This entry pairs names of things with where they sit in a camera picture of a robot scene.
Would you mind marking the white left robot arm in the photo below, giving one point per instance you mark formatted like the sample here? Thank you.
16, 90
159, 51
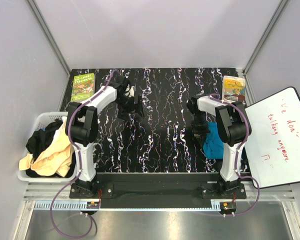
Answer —
82, 126

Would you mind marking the green Treehouse paperback book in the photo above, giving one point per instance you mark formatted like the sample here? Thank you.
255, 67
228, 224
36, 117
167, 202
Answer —
83, 87

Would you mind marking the white laundry basket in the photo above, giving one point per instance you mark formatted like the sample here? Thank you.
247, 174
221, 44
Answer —
50, 158

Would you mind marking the white whiteboard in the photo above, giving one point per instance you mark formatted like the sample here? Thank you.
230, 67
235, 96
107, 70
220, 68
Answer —
273, 148

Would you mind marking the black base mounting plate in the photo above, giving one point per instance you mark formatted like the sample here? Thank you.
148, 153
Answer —
157, 191

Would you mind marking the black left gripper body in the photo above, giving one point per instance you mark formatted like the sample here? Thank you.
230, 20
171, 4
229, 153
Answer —
126, 105

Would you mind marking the blue t-shirt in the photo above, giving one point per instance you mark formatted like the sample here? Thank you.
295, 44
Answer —
213, 146

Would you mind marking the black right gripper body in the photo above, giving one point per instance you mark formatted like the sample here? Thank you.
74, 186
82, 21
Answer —
200, 125

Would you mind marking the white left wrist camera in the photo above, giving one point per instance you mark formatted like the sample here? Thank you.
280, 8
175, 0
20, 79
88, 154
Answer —
130, 91

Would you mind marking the cream t-shirt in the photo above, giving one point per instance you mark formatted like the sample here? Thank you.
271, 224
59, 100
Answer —
57, 150

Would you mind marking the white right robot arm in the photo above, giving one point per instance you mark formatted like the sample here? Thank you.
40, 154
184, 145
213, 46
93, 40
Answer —
233, 128

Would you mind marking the black t-shirt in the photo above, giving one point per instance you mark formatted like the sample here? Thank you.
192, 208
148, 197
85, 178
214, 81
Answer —
42, 136

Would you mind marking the Brideshead Revisited paperback book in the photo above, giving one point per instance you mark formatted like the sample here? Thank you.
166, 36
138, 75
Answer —
233, 89

